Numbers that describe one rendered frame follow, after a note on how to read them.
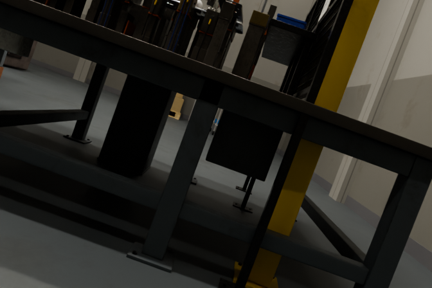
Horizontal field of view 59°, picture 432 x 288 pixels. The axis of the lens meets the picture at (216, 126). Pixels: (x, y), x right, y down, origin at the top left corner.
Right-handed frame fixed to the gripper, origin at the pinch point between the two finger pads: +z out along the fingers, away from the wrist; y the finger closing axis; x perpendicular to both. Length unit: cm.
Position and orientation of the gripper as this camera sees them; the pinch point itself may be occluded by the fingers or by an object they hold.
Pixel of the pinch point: (209, 0)
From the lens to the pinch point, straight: 199.1
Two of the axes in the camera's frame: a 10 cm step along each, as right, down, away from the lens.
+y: -0.9, 0.3, -10.0
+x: 9.4, 3.5, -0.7
